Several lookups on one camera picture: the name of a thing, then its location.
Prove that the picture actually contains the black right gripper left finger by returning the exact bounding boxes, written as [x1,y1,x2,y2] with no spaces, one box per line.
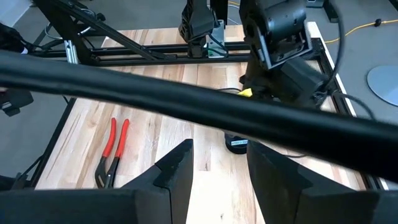
[0,139,194,224]

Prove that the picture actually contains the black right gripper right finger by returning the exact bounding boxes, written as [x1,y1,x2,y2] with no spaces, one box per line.
[247,139,398,224]

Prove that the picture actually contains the black cord spool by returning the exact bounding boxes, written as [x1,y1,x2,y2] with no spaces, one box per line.
[223,132,250,156]

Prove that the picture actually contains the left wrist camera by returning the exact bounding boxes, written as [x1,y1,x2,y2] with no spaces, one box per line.
[259,39,314,71]

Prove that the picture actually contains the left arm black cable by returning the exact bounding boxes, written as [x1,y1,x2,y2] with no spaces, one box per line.
[312,0,377,121]

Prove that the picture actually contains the red-handled pliers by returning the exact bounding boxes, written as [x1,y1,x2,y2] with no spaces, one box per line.
[94,117,131,190]

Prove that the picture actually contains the silver arm base bracket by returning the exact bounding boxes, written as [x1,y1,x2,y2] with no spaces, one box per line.
[206,19,227,59]

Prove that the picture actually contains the black aluminium table frame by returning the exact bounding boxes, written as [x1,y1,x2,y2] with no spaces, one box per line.
[29,0,389,191]

